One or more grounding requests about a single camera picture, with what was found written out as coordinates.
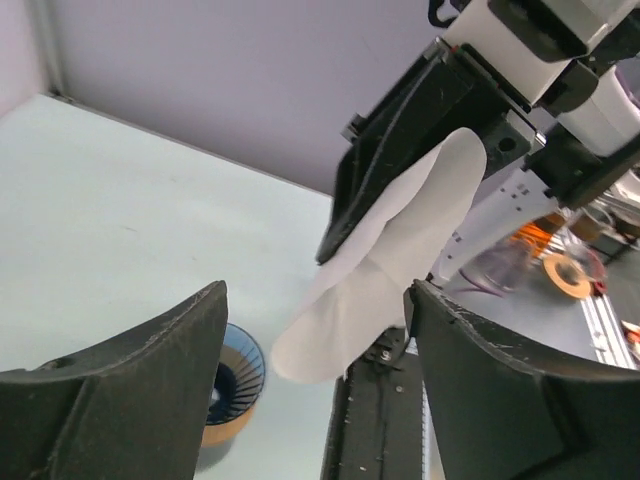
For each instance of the spare glass dripper set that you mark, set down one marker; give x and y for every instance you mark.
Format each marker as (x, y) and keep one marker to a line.
(567, 276)

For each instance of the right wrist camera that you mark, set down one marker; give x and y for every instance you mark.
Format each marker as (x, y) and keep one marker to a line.
(530, 43)

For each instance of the blue glass dripper cone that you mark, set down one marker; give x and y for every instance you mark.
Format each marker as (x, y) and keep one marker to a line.
(240, 377)

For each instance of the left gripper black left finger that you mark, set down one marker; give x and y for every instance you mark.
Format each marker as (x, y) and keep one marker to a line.
(131, 407)

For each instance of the single white paper filter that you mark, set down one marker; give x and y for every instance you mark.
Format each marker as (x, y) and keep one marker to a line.
(358, 293)

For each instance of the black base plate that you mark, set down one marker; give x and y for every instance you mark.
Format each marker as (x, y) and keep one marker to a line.
(376, 425)

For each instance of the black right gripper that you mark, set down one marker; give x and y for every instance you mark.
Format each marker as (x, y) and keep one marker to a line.
(445, 89)

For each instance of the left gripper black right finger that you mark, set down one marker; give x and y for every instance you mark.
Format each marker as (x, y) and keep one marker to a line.
(504, 406)

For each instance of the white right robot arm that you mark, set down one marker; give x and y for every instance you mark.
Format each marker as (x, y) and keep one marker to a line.
(586, 135)

